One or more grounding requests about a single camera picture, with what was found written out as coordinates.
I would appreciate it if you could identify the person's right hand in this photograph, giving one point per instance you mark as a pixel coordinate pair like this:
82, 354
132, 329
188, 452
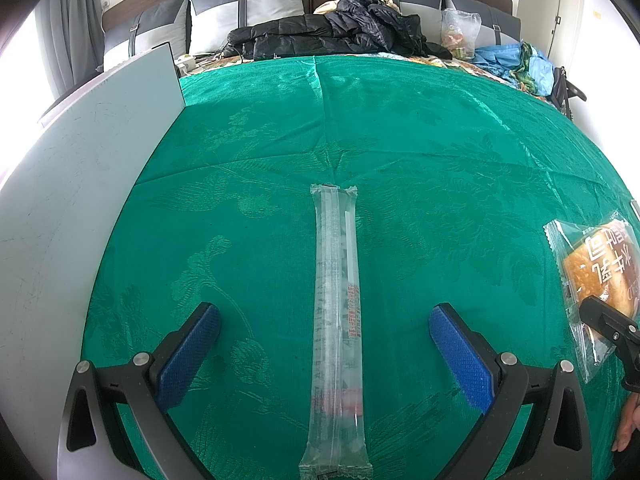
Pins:
629, 425

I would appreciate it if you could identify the long pale stick packet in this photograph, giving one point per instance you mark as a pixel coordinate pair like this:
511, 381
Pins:
336, 310

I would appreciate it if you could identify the black puffer jacket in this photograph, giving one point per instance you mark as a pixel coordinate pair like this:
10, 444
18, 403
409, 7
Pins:
325, 32

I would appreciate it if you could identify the floral bedsheet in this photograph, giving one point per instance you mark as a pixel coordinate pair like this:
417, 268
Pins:
450, 62

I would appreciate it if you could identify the grey curtain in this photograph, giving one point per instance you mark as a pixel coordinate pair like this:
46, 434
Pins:
70, 35

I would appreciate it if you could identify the small white device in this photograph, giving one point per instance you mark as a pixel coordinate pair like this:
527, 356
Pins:
185, 65

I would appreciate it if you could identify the clear bread packet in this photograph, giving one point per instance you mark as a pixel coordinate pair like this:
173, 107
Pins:
600, 265

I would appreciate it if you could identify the long white box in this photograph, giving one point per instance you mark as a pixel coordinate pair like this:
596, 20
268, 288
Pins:
75, 210

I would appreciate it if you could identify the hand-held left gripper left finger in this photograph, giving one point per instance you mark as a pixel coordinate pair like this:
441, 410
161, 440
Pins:
190, 355

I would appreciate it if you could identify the clear plastic bag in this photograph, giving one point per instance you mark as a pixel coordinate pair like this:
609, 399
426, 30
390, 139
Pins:
460, 32

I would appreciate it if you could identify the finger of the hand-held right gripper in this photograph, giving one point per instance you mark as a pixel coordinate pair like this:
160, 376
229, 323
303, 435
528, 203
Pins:
633, 380
607, 320

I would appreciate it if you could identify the dark handbag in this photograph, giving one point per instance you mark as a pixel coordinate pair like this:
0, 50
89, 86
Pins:
565, 90

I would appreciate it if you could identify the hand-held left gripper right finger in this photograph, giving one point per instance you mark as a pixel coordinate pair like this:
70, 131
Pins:
460, 360

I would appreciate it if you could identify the green satin blanket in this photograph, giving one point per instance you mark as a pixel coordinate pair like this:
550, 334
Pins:
425, 160

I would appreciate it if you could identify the blue crumpled cloth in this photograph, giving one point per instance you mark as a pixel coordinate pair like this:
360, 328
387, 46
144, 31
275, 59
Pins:
505, 62

